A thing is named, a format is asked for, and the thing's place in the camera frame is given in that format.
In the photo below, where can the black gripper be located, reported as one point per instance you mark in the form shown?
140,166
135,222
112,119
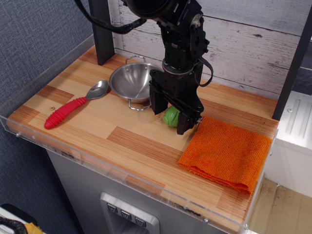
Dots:
181,92

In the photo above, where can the green yellow toy corn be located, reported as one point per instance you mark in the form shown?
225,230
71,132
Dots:
170,117

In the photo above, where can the silver metal bowl with handles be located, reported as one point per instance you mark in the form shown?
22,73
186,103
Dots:
131,81

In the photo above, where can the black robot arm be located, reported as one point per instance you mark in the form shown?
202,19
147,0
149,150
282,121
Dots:
184,39

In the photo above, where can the orange folded cloth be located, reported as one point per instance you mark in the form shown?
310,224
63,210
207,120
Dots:
226,154

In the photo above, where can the clear acrylic table guard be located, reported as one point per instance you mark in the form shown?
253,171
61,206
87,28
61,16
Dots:
134,146

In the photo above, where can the grey toy fridge cabinet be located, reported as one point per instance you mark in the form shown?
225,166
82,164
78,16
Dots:
84,186

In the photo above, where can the silver dispenser panel with buttons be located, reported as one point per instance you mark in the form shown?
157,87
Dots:
124,218

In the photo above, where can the white ribbed toy counter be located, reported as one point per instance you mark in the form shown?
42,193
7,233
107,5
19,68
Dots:
290,161

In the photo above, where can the black and yellow object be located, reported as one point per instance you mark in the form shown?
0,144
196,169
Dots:
15,221

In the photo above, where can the red handled metal spoon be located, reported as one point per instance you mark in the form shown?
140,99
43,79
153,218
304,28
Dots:
97,91

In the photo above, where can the left black upright post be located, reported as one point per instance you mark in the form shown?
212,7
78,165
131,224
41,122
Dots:
103,38

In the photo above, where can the black upright post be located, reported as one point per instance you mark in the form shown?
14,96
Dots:
103,38
294,68

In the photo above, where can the right black upright post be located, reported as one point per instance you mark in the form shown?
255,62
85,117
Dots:
294,68

